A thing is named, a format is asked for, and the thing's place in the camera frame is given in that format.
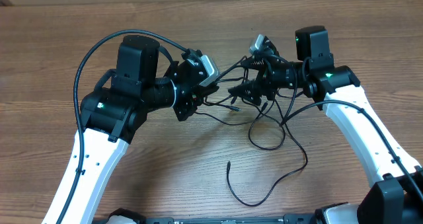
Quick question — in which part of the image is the separated black cable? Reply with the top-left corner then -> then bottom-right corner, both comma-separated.
225,94 -> 309,207

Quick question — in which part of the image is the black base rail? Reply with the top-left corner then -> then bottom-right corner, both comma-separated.
92,202 -> 360,224

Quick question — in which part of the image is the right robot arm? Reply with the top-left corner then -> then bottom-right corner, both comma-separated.
229,26 -> 422,223

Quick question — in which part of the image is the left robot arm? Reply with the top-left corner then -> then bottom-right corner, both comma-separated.
44,30 -> 219,223

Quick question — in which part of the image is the black cable bundle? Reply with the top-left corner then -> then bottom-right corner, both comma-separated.
194,54 -> 287,151

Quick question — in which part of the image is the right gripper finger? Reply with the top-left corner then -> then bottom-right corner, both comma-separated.
241,57 -> 272,71
228,80 -> 262,106

